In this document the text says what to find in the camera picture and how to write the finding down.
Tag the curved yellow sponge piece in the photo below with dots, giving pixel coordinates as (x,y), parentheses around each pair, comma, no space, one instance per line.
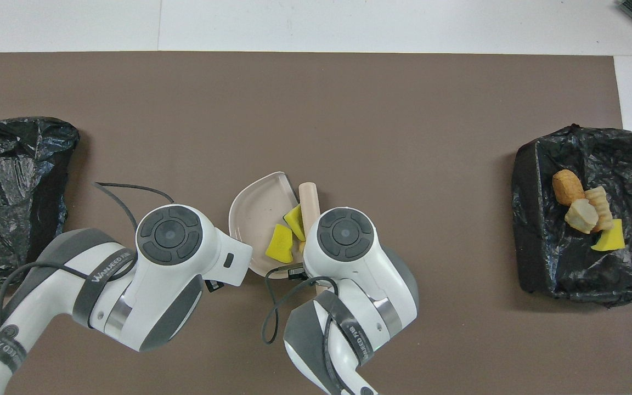
(279,247)

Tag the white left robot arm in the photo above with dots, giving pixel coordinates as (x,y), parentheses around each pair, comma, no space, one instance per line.
(173,285)

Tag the beige hand brush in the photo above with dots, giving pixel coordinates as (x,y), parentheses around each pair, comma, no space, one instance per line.
(309,203)

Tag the yellow sponge block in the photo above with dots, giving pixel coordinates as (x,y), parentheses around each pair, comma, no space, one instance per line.
(295,222)

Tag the beige plastic dustpan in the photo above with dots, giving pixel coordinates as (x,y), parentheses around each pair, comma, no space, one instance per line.
(255,214)

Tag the brown table mat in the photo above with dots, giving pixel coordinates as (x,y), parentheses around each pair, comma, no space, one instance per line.
(294,82)

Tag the black right wrist connector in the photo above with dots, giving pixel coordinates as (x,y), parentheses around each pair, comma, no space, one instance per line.
(297,272)

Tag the yellow and green sponge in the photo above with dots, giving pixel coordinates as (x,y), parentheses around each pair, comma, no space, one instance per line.
(612,238)

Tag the brown bread toy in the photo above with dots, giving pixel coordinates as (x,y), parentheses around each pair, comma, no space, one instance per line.
(567,186)

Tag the black left wrist connector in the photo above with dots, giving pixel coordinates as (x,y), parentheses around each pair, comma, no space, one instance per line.
(213,285)

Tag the striped orange croissant toy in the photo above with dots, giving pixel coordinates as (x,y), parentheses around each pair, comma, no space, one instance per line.
(602,206)
(580,216)

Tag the black wrist connector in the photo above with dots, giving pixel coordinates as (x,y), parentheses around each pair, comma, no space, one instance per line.
(297,272)
(213,285)

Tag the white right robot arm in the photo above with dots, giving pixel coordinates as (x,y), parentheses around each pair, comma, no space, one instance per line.
(360,274)

